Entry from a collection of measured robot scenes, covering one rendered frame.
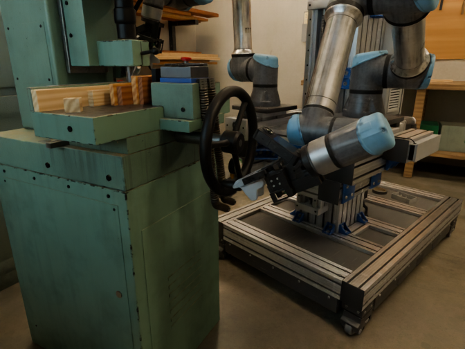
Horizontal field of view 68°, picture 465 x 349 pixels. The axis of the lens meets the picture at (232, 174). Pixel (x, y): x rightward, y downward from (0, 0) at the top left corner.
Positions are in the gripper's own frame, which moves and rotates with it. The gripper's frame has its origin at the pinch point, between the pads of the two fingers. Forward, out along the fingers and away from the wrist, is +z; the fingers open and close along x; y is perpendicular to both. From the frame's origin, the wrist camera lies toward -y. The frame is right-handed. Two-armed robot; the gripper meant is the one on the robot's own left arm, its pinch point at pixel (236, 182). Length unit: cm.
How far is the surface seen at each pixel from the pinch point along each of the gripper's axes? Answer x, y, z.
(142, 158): -6.4, -15.6, 18.2
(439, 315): 77, 92, -12
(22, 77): -2, -57, 53
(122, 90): -1.0, -34.6, 18.9
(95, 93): -5.3, -36.8, 23.8
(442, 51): 335, -9, -62
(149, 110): -2.5, -25.7, 12.4
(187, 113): 3.1, -20.9, 6.1
